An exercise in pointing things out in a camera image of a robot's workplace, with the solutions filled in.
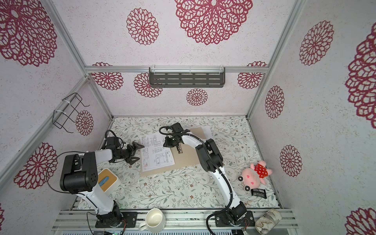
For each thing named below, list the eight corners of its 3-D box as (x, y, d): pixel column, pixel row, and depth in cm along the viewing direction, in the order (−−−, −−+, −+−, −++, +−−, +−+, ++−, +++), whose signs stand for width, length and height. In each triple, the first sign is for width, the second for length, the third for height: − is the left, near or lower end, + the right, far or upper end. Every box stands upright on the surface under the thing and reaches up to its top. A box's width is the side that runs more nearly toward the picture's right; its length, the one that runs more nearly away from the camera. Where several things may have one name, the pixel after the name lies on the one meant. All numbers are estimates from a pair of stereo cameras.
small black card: (251, 195, 83) (253, 194, 81) (250, 188, 86) (252, 187, 84) (264, 198, 83) (266, 196, 81) (263, 191, 85) (265, 189, 83)
